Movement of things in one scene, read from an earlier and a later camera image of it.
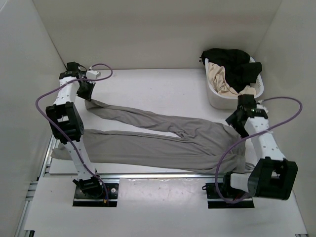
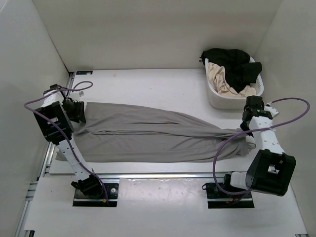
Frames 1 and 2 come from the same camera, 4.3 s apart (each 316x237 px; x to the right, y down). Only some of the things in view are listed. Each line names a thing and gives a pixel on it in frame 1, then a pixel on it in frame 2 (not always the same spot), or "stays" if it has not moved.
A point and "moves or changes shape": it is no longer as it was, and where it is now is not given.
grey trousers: [196, 144] moves or changes shape
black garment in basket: [239, 72] stays
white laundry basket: [217, 101] stays
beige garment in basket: [217, 78] stays
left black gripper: [88, 96] → [79, 114]
